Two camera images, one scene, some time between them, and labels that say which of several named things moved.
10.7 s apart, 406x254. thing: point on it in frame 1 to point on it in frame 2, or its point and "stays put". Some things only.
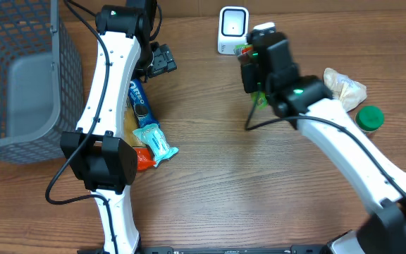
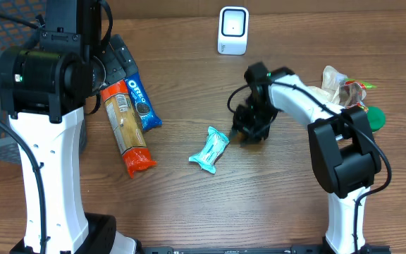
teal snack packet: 151,135 to 210,152
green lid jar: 370,118 stays put
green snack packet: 245,54 to 353,93
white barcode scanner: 233,27 stays put
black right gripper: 248,82 to 255,133
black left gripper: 165,61 to 120,61
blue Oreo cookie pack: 141,104 stays put
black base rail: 310,249 stays put
